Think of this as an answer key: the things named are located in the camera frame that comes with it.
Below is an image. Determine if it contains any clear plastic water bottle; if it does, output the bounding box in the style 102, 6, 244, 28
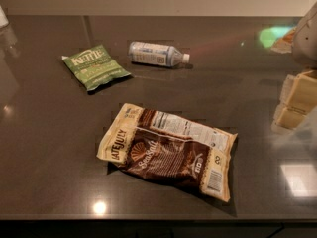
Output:
128, 42, 190, 67

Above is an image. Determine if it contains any green Kettle chip bag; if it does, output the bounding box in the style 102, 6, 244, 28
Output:
62, 45, 131, 91

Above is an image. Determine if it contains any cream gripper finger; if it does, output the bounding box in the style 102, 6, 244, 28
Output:
280, 70, 317, 114
271, 104, 306, 133

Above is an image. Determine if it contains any white object at left edge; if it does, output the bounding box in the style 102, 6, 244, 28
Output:
0, 6, 9, 28

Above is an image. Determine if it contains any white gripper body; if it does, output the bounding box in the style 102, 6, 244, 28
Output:
292, 2, 317, 67

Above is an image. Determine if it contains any brown Late July chip bag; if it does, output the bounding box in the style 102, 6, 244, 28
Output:
97, 103, 236, 202

